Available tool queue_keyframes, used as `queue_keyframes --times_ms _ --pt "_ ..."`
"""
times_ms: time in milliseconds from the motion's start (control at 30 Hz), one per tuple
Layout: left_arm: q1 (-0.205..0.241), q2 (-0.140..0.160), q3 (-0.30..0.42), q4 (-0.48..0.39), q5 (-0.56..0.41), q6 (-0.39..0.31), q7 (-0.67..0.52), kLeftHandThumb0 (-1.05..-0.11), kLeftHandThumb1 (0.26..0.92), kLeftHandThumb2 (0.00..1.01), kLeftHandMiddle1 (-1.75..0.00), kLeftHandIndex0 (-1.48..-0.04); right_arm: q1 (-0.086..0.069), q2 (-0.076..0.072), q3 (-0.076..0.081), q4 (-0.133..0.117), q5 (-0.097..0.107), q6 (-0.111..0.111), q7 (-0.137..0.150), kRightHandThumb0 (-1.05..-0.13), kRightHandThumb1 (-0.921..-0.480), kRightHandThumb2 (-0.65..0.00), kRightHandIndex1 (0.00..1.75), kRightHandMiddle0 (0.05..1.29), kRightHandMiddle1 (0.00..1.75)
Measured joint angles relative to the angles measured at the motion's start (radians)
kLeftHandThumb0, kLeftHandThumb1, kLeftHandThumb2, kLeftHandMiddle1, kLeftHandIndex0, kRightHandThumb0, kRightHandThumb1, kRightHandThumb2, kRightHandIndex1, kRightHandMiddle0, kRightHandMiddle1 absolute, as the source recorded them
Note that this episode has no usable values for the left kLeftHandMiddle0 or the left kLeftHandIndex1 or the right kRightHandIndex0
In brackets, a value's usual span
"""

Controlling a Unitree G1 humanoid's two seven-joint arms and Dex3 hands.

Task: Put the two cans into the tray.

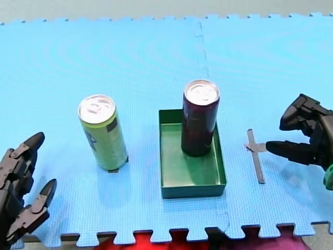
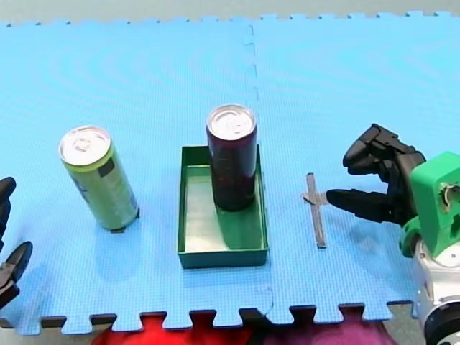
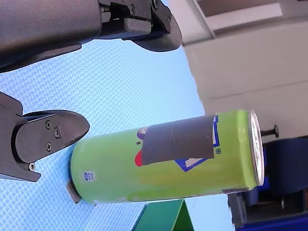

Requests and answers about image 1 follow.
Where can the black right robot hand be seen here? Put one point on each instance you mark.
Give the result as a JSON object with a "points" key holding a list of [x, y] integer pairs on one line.
{"points": [[321, 135]]}

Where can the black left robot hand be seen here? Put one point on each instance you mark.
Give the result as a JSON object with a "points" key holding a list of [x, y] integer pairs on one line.
{"points": [[15, 177]]}

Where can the shallow green tray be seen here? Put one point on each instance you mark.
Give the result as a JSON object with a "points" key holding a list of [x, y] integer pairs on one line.
{"points": [[195, 172]]}

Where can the dark purple drink can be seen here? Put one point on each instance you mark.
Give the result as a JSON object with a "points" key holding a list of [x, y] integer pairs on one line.
{"points": [[199, 125]]}

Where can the green drink can dark band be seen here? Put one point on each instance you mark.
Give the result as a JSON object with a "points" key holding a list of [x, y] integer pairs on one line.
{"points": [[108, 140]]}

